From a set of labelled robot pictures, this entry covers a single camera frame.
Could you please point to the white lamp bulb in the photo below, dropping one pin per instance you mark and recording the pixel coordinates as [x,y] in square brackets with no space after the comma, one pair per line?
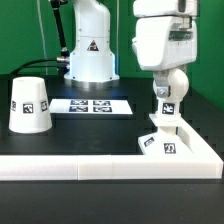
[168,108]

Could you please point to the white marker tag plate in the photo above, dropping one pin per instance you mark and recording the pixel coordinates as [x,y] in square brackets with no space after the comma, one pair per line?
[87,106]

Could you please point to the white lamp shade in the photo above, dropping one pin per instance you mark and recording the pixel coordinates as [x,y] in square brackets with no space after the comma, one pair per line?
[29,109]

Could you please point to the white lamp base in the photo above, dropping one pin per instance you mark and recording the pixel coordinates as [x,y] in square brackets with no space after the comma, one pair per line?
[165,141]

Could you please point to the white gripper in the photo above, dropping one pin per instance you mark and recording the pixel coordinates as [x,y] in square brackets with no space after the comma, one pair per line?
[163,43]

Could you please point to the white L-shaped corner fence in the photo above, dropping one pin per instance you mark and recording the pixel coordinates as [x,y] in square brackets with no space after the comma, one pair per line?
[202,163]

